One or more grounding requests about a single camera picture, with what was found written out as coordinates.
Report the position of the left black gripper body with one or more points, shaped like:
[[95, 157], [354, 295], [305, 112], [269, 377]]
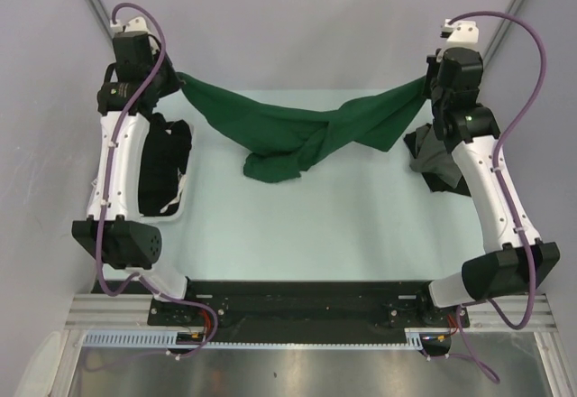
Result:
[[169, 82]]

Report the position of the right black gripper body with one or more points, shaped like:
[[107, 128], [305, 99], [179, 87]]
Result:
[[432, 88]]

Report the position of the white plastic basket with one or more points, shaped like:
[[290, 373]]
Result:
[[121, 194]]

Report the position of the green t shirt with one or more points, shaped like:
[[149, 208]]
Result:
[[283, 142]]

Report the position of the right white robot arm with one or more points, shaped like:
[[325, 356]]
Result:
[[515, 259]]

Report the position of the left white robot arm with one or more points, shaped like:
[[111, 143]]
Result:
[[129, 246]]

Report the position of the black t shirt in basket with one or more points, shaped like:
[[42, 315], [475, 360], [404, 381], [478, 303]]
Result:
[[166, 150]]

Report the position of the white t shirt in basket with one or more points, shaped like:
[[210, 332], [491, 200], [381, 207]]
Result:
[[182, 179]]

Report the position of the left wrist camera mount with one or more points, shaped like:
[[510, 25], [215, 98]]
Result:
[[137, 24]]

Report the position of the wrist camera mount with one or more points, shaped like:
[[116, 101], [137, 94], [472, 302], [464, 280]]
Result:
[[137, 24], [461, 33]]

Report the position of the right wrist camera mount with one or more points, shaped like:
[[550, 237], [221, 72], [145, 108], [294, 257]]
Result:
[[461, 33]]

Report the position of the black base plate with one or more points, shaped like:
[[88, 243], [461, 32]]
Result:
[[369, 312]]

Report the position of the blue slotted cable duct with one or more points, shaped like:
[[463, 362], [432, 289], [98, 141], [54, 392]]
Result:
[[127, 338]]

